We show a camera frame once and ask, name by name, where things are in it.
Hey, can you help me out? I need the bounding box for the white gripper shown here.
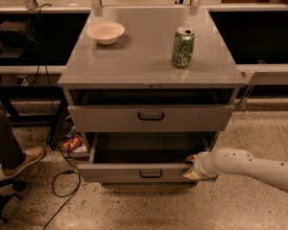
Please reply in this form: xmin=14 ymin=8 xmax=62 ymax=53
xmin=183 ymin=151 xmax=218 ymax=180

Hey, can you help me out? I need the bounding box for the grey drawer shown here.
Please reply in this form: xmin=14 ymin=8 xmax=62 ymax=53
xmin=79 ymin=131 xmax=216 ymax=184
xmin=68 ymin=104 xmax=233 ymax=132

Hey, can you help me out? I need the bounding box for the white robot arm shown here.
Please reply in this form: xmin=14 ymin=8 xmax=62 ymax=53
xmin=182 ymin=148 xmax=288 ymax=193

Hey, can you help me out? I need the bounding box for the grey top drawer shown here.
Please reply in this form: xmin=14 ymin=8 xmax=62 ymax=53
xmin=68 ymin=104 xmax=233 ymax=132

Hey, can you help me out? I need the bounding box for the grey drawer cabinet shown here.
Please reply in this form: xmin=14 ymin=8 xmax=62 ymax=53
xmin=57 ymin=6 xmax=247 ymax=187

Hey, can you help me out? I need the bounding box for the orange snack packet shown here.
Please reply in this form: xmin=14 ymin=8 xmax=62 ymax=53
xmin=62 ymin=135 xmax=83 ymax=152

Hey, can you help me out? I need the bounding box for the green soda can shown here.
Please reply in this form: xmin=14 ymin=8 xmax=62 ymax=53
xmin=172 ymin=27 xmax=195 ymax=68

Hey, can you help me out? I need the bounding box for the white bowl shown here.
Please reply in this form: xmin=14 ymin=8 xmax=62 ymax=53
xmin=86 ymin=22 xmax=125 ymax=45

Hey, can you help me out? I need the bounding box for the tan shoe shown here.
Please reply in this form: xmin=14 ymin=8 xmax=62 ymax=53
xmin=1 ymin=146 xmax=45 ymax=179

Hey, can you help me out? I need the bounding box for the black office chair base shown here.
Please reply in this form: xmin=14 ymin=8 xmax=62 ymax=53
xmin=0 ymin=178 xmax=27 ymax=223

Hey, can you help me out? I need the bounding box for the person's trouser leg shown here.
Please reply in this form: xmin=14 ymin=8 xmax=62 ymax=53
xmin=0 ymin=109 xmax=25 ymax=170

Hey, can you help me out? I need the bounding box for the dark box on shelf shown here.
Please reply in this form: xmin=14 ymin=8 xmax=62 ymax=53
xmin=0 ymin=21 xmax=28 ymax=47

